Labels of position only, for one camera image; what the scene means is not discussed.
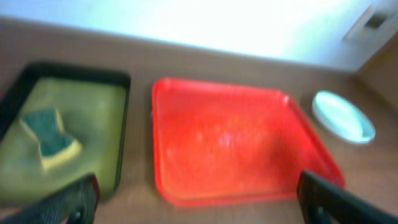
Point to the pale green plate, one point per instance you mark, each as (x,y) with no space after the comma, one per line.
(342,118)

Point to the green and yellow sponge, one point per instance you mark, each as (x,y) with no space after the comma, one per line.
(55,145)

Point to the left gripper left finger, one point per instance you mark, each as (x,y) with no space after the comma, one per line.
(75,203)

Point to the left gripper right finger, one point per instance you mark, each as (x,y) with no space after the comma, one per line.
(322,202)

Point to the wall socket plate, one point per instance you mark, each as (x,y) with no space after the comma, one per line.
(373,25)

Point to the red plastic tray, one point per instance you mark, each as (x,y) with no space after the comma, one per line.
(217,144)

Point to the black tray with green liquid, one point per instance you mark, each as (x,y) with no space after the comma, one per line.
(92,103)

